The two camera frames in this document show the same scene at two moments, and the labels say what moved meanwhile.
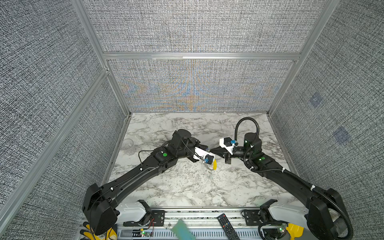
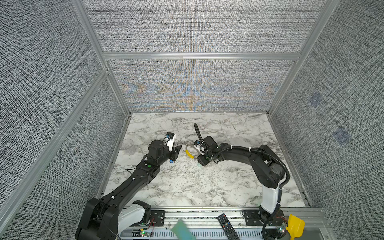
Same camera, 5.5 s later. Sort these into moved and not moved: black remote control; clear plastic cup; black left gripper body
Moved: black left gripper body
Not moved: black remote control; clear plastic cup
